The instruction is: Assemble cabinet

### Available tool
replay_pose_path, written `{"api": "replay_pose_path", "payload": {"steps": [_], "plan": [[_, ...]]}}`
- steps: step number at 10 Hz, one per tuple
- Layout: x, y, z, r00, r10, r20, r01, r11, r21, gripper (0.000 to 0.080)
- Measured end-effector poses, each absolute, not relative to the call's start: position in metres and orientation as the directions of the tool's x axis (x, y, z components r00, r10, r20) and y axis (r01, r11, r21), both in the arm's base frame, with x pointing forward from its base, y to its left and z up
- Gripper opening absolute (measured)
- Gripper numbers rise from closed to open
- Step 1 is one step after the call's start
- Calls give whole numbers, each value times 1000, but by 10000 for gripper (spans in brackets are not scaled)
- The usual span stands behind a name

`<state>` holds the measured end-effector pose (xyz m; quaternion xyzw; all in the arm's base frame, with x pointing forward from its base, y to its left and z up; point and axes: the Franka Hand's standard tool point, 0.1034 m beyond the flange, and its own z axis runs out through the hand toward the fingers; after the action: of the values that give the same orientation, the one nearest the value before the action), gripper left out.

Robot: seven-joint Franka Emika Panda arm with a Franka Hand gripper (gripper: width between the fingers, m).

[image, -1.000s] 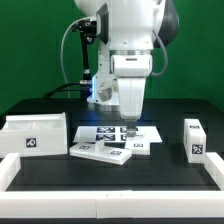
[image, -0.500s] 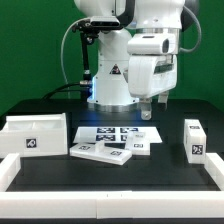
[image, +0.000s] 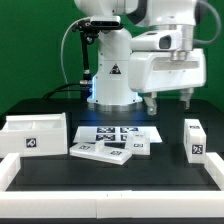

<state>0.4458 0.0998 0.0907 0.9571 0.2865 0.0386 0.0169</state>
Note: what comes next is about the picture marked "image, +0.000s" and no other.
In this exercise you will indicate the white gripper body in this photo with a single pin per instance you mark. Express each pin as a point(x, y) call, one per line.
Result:
point(157, 72)

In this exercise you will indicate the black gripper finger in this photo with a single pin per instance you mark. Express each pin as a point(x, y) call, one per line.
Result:
point(185, 97)
point(150, 101)

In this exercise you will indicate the white cabinet door panel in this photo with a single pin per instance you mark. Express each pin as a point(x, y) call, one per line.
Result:
point(138, 142)

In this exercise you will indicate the white cabinet block with markers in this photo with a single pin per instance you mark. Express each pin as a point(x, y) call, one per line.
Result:
point(194, 141)

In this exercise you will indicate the white cabinet body box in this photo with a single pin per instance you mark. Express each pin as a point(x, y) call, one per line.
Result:
point(34, 135)

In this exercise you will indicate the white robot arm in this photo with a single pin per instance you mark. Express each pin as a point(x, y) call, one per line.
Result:
point(110, 88)

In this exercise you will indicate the white panel with knob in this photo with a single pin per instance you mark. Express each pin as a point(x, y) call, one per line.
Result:
point(100, 152)

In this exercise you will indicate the white marker sheet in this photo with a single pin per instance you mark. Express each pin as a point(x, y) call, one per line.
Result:
point(113, 134)

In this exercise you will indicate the white U-shaped table fence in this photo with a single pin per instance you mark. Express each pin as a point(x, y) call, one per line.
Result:
point(103, 204)

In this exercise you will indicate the black camera on stand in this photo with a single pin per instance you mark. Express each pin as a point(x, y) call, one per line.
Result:
point(89, 29)

